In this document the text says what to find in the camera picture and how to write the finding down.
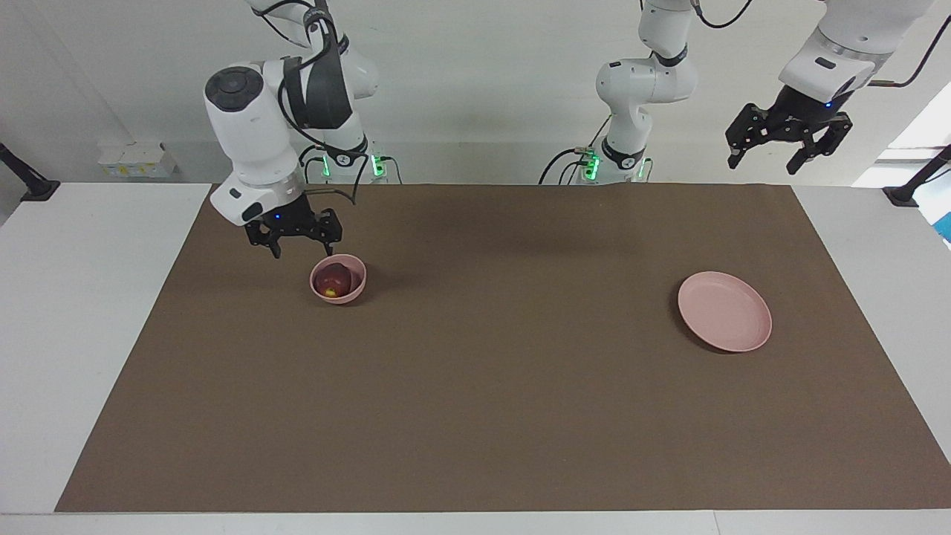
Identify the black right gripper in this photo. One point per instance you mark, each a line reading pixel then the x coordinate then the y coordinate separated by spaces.
pixel 293 221

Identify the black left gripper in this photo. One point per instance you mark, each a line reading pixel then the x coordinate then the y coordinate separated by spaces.
pixel 791 115

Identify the dark red apple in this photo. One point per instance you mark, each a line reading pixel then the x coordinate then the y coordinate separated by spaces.
pixel 333 281

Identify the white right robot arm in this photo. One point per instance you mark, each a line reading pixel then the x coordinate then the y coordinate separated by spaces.
pixel 252 126

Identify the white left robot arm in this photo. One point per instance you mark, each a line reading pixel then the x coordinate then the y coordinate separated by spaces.
pixel 639 82

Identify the pink bowl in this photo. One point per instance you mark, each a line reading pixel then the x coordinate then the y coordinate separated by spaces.
pixel 355 290

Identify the pink plate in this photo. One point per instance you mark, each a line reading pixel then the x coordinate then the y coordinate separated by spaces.
pixel 724 312

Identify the blue object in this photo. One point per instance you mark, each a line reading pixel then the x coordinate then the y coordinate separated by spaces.
pixel 942 227

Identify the white cardboard box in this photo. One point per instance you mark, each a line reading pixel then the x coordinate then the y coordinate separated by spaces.
pixel 137 160

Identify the brown table mat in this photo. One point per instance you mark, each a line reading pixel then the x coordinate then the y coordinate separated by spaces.
pixel 490 386

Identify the black camera stand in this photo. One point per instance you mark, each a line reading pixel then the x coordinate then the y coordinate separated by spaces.
pixel 26 186
pixel 910 189

